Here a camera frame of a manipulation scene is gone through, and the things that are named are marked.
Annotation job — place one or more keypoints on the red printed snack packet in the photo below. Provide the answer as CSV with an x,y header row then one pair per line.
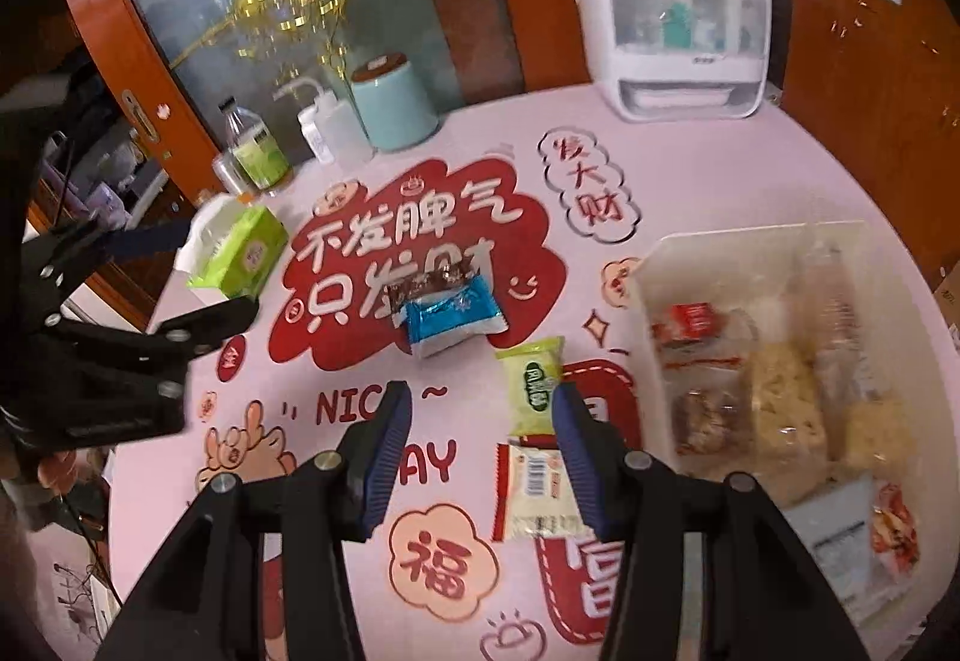
x,y
896,526

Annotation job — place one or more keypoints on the white plastic bin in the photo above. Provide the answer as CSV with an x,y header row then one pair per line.
x,y
720,263

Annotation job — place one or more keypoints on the blue snack packet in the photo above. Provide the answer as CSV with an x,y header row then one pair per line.
x,y
450,320

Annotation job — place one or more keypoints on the grey label snack packet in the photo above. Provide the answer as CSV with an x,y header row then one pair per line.
x,y
832,533

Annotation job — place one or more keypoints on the green label bottle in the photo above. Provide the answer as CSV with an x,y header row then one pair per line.
x,y
259,159

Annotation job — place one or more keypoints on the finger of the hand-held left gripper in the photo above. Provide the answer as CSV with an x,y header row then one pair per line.
x,y
150,241
217,320

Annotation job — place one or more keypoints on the clear puffed snack bag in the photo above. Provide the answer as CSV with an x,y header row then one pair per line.
x,y
787,406
877,436

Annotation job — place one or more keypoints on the dark brown snack packet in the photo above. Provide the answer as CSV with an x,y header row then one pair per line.
x,y
435,282

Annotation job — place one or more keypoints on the wooden cabinet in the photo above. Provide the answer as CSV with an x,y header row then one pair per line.
x,y
862,69

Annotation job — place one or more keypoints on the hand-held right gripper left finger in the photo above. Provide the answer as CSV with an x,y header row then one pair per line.
x,y
386,458

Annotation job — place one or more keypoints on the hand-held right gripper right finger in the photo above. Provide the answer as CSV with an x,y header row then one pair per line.
x,y
577,458

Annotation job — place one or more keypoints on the clear brown snack packet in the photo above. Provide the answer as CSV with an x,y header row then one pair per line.
x,y
709,413

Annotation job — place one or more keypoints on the green tissue box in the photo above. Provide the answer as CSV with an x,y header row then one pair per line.
x,y
240,248

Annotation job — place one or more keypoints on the white squeeze bottle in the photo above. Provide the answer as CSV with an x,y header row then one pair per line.
x,y
337,129

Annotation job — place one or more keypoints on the teal canister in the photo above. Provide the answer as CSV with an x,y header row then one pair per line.
x,y
394,106

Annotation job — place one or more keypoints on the white red-edged snack packet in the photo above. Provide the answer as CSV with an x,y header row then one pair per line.
x,y
536,496

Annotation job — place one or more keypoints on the white countertop dish cabinet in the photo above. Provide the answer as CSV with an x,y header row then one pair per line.
x,y
675,99

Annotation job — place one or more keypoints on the green snack packet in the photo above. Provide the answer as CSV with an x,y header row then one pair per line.
x,y
525,391

